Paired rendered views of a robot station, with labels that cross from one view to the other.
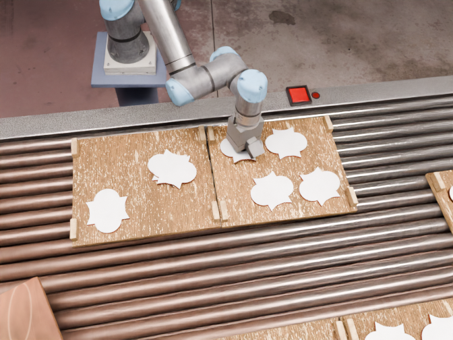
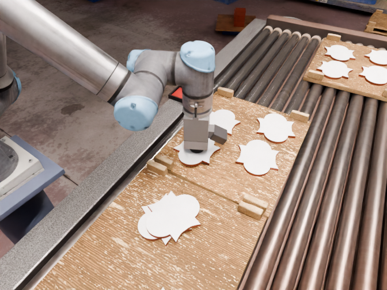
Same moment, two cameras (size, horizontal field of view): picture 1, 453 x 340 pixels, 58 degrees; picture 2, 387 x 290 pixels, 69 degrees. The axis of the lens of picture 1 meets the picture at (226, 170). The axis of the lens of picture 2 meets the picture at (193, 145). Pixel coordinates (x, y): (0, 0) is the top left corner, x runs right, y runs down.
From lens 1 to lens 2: 0.69 m
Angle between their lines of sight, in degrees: 30
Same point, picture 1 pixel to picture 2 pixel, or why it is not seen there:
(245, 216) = (269, 191)
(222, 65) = (152, 61)
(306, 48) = (107, 114)
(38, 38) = not seen: outside the picture
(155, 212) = (206, 269)
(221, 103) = (136, 139)
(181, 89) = (143, 100)
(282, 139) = (215, 122)
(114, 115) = (43, 232)
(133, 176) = (141, 262)
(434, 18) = not seen: hidden behind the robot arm
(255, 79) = (199, 46)
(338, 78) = not seen: hidden behind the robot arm
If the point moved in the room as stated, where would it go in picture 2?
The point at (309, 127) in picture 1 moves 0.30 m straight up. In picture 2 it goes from (216, 103) to (223, 15)
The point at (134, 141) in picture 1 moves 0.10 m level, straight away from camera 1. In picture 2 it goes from (99, 231) to (64, 216)
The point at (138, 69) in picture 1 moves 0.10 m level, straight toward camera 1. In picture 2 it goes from (22, 175) to (48, 188)
